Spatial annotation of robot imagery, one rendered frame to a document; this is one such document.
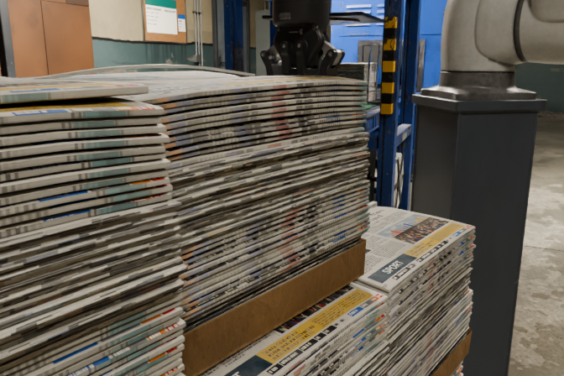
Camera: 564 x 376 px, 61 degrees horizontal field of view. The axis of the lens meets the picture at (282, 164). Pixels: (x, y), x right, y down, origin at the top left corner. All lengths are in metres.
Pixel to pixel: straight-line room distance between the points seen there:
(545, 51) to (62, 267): 0.93
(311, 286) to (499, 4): 0.74
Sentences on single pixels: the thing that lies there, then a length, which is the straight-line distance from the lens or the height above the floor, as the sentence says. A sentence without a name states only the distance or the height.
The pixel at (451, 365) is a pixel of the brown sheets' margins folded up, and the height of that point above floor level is 0.63.
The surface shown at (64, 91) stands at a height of 1.07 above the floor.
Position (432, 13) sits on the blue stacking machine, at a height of 1.49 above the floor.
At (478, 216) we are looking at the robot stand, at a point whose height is 0.75.
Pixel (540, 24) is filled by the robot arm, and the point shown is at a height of 1.14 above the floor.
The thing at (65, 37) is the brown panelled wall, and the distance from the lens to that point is 5.14.
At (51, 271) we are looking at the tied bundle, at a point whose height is 0.99.
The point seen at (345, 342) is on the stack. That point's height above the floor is 0.81.
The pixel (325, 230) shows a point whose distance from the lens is 0.48.
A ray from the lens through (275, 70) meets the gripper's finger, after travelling 0.68.
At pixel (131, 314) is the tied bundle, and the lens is 0.28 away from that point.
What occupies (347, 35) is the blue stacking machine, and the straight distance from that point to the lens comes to 4.84.
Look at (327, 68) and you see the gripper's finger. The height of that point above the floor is 1.07.
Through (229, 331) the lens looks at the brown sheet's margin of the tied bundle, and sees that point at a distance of 0.42.
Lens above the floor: 1.08
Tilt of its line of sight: 12 degrees down
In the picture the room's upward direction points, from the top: straight up
